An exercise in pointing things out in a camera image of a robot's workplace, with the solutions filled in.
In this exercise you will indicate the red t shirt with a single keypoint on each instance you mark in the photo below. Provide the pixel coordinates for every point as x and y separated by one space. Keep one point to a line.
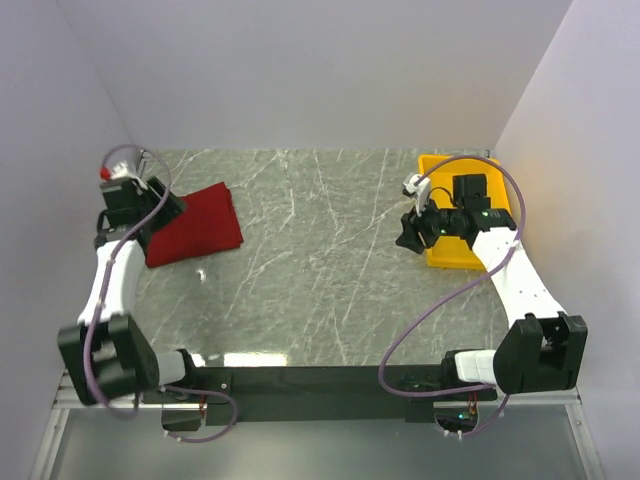
209 225

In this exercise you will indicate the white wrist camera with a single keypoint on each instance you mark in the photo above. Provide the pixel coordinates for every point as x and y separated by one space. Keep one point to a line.
119 170
417 187

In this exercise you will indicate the aluminium frame rail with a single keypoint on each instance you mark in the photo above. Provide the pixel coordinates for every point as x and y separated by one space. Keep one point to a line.
540 397

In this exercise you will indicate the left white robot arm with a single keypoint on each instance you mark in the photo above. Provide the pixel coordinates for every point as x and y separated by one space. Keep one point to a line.
105 353

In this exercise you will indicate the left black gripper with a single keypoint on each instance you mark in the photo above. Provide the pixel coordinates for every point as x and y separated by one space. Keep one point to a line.
173 207

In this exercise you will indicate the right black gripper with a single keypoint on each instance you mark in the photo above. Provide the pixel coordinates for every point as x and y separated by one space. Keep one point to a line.
410 237

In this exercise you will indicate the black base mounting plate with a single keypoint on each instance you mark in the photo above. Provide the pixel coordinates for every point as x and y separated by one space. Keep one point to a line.
217 412

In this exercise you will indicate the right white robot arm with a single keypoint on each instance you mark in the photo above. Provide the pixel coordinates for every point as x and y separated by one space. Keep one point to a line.
544 346

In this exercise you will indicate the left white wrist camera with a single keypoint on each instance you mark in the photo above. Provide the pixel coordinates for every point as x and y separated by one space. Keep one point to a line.
119 170

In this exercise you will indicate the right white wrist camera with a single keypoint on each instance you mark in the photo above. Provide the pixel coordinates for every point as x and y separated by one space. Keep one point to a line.
417 187

